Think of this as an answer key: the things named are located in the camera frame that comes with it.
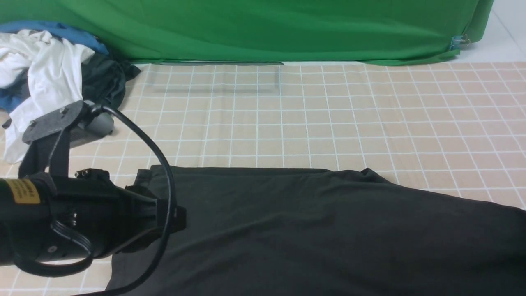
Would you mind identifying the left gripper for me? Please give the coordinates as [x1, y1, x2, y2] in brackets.
[37, 169, 187, 261]

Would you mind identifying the gray long-sleeve top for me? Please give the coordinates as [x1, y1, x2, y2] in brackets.
[128, 167, 526, 296]

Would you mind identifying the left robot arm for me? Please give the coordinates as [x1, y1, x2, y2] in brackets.
[1, 169, 169, 266]

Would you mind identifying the dark gray garment in pile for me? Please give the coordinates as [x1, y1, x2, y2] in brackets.
[81, 52, 141, 109]

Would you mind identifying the white shirt in pile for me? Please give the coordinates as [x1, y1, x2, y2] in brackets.
[0, 29, 94, 164]

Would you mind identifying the blue garment in pile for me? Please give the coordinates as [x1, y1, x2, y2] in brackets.
[1, 21, 110, 113]

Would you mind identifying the green backdrop cloth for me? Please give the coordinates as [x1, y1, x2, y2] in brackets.
[0, 0, 494, 66]

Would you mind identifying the blue binder clip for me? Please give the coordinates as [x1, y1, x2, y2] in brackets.
[449, 34, 471, 51]

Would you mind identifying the left camera cable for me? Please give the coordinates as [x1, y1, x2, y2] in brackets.
[8, 104, 178, 296]

